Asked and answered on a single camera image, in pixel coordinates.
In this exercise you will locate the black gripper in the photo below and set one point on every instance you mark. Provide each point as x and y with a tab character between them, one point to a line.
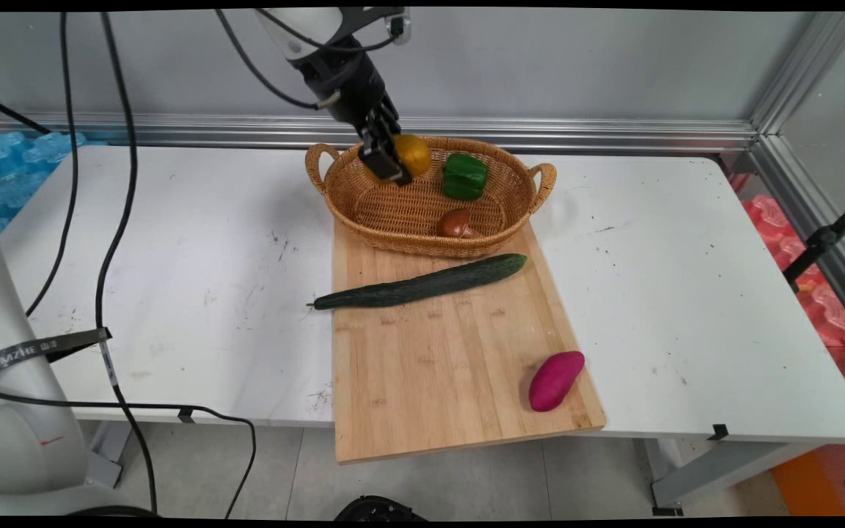
349	84

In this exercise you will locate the yellow round fruit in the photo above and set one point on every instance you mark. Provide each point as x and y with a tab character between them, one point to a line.
415	155

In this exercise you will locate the long dark green cucumber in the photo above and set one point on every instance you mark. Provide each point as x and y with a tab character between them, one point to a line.
459	276

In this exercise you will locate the woven wicker basket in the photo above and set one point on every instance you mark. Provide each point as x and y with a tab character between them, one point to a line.
408	213

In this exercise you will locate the green bell pepper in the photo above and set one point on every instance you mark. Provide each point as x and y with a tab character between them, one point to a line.
464	176

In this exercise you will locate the brown mushroom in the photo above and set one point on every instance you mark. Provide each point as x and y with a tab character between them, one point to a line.
455	223

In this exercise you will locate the bamboo cutting board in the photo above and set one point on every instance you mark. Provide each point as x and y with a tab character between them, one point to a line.
452	367

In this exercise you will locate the purple sweet potato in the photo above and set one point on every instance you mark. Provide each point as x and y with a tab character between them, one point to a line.
556	380

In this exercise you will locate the black table edge clip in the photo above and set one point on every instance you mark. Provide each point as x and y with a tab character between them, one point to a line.
719	431
186	414

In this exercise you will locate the black round object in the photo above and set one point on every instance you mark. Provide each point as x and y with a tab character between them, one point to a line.
378	508

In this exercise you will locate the blue foam padding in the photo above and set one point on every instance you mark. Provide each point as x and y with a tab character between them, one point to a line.
19	172

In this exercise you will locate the grey table leg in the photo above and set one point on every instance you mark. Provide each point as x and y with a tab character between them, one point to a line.
108	451
716	469

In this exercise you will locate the black tripod stand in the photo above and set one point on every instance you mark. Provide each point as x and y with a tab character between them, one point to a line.
822	238

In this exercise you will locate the red foam padding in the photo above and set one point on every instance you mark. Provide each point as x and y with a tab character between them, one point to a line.
826	308

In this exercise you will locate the orange floor sheet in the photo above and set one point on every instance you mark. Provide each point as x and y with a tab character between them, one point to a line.
818	484

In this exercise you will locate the aluminium frame rail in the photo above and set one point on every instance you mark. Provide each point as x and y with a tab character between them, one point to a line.
540	134

